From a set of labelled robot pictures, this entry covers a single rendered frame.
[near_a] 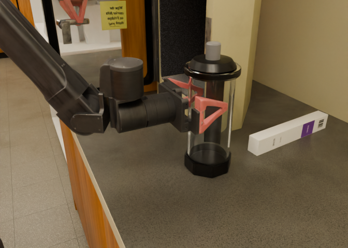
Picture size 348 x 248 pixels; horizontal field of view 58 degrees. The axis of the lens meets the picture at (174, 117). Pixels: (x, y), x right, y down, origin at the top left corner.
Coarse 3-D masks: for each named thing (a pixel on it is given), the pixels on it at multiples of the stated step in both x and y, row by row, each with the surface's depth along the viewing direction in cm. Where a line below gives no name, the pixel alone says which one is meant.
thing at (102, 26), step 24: (72, 0) 80; (96, 0) 84; (120, 0) 87; (72, 24) 83; (96, 24) 86; (120, 24) 90; (144, 24) 94; (72, 48) 85; (96, 48) 88; (120, 48) 92; (144, 48) 97; (96, 72) 91; (144, 72) 100
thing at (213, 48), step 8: (208, 48) 58; (216, 48) 58; (200, 56) 61; (208, 56) 58; (216, 56) 58; (224, 56) 61; (192, 64) 59; (200, 64) 57; (208, 64) 57; (216, 64) 56; (224, 64) 57; (232, 64) 58; (216, 72) 56
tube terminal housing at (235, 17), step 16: (208, 0) 69; (224, 0) 68; (240, 0) 70; (256, 0) 75; (208, 16) 70; (224, 16) 69; (240, 16) 71; (256, 16) 81; (224, 32) 71; (240, 32) 73; (256, 32) 89; (224, 48) 73; (240, 48) 75; (160, 64) 100; (240, 64) 77; (160, 80) 102; (240, 80) 79; (240, 96) 81; (240, 112) 83
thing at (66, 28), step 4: (60, 24) 81; (64, 24) 80; (68, 24) 80; (64, 28) 80; (68, 28) 81; (64, 32) 81; (68, 32) 81; (64, 36) 81; (68, 36) 82; (64, 40) 81; (68, 40) 82; (64, 44) 82
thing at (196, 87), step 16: (192, 80) 59; (208, 80) 56; (224, 80) 56; (192, 96) 60; (208, 96) 58; (224, 96) 59; (208, 112) 60; (224, 112) 60; (208, 128) 61; (224, 128) 62; (192, 144) 65; (208, 144) 63; (224, 144) 64; (192, 160) 66; (208, 160) 64; (224, 160) 66
